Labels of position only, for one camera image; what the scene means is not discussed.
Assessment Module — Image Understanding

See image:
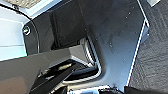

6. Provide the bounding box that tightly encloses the round brass base bolt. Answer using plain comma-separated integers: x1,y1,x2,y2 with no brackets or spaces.
22,26,32,36

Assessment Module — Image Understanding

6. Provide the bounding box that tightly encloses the small white box blue middle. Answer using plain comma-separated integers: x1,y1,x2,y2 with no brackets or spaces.
64,87,102,94

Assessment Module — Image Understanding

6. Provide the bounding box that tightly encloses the thick grey robot limb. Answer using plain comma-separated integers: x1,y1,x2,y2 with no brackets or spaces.
0,44,103,94

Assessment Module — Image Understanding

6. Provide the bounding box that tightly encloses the thin robot base cable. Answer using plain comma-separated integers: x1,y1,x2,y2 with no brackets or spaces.
13,6,42,55

